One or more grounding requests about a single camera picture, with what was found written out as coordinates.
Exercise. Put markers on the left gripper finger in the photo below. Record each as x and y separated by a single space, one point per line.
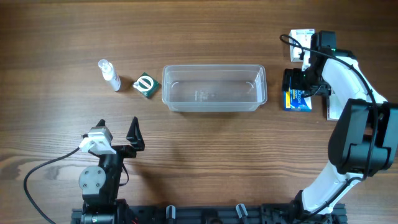
134 136
101 123

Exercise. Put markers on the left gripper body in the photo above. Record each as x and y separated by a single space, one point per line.
125 150

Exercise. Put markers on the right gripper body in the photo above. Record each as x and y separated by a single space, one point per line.
305 80

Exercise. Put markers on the blue VapoDrops box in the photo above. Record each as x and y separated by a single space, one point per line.
293 99

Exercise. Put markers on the white green medicine box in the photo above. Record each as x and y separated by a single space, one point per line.
333 108

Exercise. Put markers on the green Zam-Buk box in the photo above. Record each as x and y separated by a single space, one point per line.
146 85

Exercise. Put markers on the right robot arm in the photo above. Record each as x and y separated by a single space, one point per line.
364 140

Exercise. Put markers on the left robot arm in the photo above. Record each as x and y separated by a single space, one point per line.
100 183

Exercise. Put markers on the clear plastic container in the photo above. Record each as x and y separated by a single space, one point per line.
214 87

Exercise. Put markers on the white spray bottle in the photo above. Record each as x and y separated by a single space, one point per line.
109 74

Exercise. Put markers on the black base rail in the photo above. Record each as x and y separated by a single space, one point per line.
264 214

